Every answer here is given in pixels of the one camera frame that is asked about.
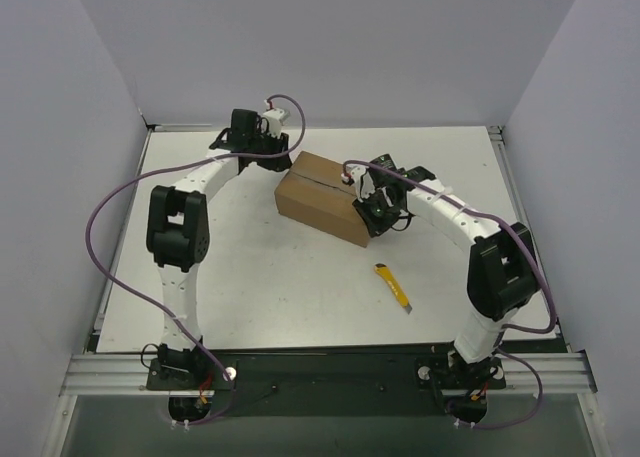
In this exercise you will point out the brown cardboard express box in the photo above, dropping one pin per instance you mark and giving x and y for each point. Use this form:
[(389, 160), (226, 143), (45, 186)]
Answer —
[(312, 193)]

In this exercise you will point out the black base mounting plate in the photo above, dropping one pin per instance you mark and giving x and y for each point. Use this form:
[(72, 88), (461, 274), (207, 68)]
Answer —
[(329, 385)]

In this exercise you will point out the aluminium front frame rail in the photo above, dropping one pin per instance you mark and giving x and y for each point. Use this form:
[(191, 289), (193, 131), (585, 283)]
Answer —
[(120, 374)]

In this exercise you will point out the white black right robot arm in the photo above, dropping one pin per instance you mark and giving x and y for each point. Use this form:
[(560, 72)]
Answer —
[(500, 276)]

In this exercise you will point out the yellow utility knife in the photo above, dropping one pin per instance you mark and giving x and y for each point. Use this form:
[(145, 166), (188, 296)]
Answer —
[(400, 296)]

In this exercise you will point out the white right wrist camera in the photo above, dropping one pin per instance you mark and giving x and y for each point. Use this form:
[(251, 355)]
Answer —
[(359, 178)]

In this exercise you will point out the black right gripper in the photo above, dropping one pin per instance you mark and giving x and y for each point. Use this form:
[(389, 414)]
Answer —
[(370, 222)]

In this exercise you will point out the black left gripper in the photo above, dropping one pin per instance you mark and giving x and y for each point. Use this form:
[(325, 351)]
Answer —
[(275, 154)]

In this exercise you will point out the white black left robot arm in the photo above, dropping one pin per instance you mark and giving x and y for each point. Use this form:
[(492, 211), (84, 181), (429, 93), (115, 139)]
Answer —
[(178, 234)]

